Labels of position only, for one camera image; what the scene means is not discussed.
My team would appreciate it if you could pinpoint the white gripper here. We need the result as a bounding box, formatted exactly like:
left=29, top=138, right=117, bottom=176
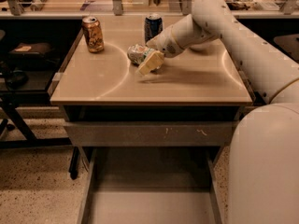
left=137, top=30, right=184, bottom=76

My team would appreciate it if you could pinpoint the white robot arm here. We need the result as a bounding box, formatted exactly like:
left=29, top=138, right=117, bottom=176
left=147, top=0, right=299, bottom=224

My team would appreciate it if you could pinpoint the blue pepsi can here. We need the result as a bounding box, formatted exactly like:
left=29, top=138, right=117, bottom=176
left=144, top=13, right=163, bottom=42

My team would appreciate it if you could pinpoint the beige drawer cabinet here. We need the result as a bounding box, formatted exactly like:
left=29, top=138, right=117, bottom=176
left=50, top=14, right=254, bottom=154

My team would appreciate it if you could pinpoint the orange soda can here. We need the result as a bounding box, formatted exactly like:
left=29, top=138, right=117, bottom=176
left=82, top=16, right=104, bottom=53

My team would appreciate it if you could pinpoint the grey middle drawer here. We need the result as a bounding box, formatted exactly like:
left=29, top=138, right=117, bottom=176
left=64, top=121, right=235, bottom=147

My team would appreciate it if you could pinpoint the open bottom drawer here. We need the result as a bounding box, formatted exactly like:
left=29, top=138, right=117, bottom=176
left=77, top=147, right=225, bottom=224

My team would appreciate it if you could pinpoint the white ceramic bowl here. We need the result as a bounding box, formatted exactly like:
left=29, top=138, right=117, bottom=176
left=190, top=43, right=209, bottom=51

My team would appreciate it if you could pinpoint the dark bag on shelf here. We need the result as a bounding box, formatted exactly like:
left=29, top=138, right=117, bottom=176
left=8, top=42, right=60, bottom=71

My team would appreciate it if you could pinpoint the black side table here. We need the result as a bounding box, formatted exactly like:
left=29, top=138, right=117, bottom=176
left=0, top=68, right=80, bottom=181

